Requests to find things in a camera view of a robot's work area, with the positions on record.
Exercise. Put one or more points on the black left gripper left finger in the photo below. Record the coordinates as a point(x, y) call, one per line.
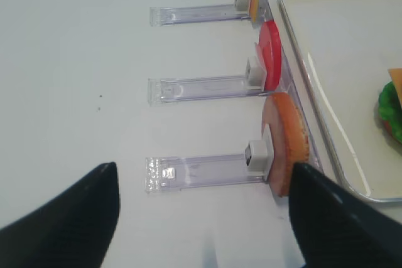
point(74, 229)

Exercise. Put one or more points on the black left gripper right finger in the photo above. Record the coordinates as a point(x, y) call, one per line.
point(335, 229)

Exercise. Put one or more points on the green lettuce leaf in burger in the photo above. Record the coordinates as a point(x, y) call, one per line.
point(389, 110)

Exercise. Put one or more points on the clear pusher track tomato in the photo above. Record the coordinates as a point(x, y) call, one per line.
point(170, 90)

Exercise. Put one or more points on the yellow cheese slice on burger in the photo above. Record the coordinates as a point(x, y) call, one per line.
point(396, 77)

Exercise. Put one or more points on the white pusher block tomato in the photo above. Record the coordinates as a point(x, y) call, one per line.
point(255, 72)

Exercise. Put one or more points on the upright red tomato slice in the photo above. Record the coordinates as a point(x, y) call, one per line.
point(269, 49)

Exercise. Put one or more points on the clear pusher track cheese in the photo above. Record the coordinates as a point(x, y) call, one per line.
point(164, 16)

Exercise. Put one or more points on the white pusher block ham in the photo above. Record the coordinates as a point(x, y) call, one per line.
point(259, 154)

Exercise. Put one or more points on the clear pusher track ham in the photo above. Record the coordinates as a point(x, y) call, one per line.
point(175, 173)

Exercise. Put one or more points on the clear acrylic rack left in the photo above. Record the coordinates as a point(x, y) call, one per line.
point(287, 83)

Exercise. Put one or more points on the white rectangular serving tray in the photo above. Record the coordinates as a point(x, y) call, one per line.
point(345, 49)

